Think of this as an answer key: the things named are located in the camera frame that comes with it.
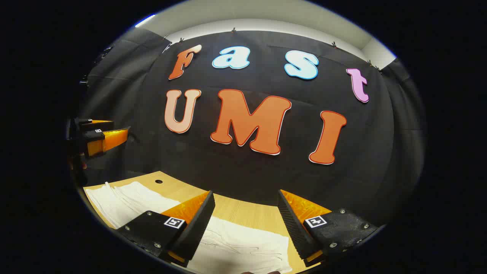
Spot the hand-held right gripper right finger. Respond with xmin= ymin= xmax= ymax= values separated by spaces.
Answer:
xmin=277 ymin=189 xmax=380 ymax=267

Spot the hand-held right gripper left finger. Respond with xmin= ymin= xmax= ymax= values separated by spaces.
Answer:
xmin=116 ymin=190 xmax=216 ymax=268

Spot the ceiling light strip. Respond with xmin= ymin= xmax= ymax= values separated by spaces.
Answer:
xmin=135 ymin=14 xmax=156 ymax=28

